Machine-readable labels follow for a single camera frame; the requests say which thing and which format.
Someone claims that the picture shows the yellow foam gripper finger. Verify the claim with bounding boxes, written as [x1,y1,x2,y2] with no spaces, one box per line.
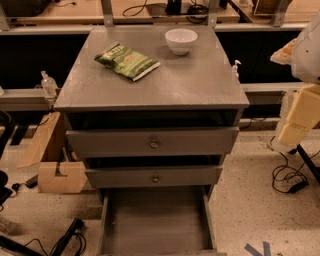
[278,84,320,146]

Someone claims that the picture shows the green jalapeno chip bag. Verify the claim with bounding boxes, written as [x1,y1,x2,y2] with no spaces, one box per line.
[94,42,161,81]

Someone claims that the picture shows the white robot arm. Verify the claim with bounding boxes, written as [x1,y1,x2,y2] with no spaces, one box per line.
[270,13,320,151]

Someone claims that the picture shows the grey top drawer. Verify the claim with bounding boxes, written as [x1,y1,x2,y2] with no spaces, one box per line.
[66,127,239,159]

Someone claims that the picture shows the grey drawer cabinet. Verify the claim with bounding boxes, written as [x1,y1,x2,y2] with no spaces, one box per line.
[53,24,250,201]

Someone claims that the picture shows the grey open bottom drawer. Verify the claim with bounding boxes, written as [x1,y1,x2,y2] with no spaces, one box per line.
[97,186,227,256]

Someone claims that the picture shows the grey middle drawer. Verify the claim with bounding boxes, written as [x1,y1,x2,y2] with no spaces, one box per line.
[86,166,222,188]

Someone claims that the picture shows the black pole right floor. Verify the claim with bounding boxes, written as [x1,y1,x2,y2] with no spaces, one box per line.
[289,144,320,183]

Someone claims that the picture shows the white pump bottle right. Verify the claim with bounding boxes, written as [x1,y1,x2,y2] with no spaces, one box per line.
[232,60,241,78]

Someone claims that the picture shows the blue tape cross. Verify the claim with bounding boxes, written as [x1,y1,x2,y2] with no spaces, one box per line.
[244,241,272,256]

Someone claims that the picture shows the white ceramic bowl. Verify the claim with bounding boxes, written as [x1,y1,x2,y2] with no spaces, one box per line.
[165,28,198,56]

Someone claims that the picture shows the black power strip left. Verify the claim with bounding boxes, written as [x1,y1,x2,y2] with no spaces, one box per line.
[49,218,87,256]

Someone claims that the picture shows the clear sanitizer bottle left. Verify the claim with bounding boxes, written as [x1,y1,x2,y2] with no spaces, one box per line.
[41,71,58,96]

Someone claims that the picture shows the cardboard piece on floor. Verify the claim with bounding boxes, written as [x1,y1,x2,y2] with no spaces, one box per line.
[38,162,87,194]

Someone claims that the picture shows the black cables on bench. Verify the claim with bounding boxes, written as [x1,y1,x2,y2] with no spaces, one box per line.
[121,0,211,24]

